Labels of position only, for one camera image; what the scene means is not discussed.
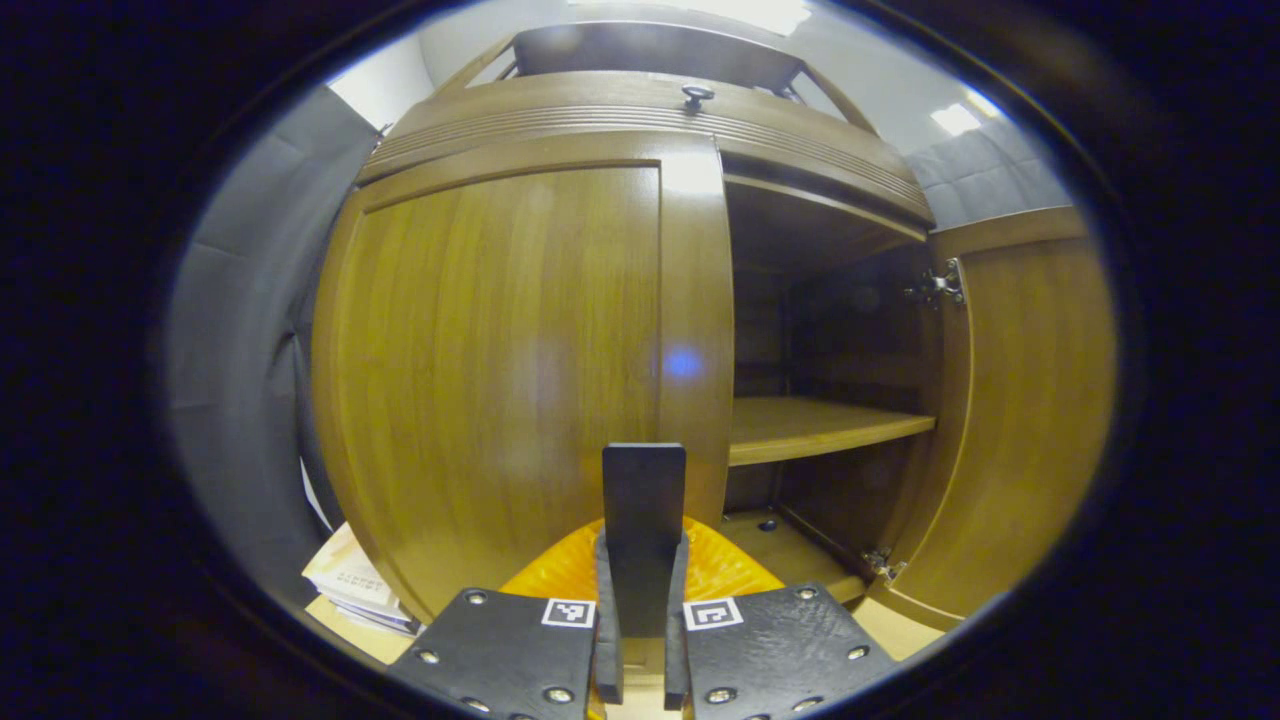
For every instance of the wooden cabinet drawer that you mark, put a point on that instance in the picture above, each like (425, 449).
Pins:
(600, 115)

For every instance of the wooden inner shelf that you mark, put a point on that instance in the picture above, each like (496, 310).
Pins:
(810, 425)

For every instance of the wooden double-door shoe cabinet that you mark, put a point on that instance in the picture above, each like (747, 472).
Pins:
(850, 330)

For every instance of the black drawer knob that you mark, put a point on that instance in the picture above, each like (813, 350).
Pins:
(697, 97)

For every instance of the metal door hinge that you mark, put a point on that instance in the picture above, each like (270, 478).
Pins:
(882, 563)
(940, 285)

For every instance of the small ceiling light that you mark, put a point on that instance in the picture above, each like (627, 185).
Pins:
(955, 120)

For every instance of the white flat book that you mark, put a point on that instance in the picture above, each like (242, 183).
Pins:
(400, 627)

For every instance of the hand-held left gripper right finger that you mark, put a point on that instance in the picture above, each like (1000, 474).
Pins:
(676, 650)

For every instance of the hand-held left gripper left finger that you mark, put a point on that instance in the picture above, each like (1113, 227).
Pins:
(608, 650)

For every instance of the dark-edged flat book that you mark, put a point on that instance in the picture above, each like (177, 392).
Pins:
(385, 615)

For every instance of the wooden shoe cabinet door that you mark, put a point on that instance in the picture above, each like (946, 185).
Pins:
(500, 350)
(1020, 400)

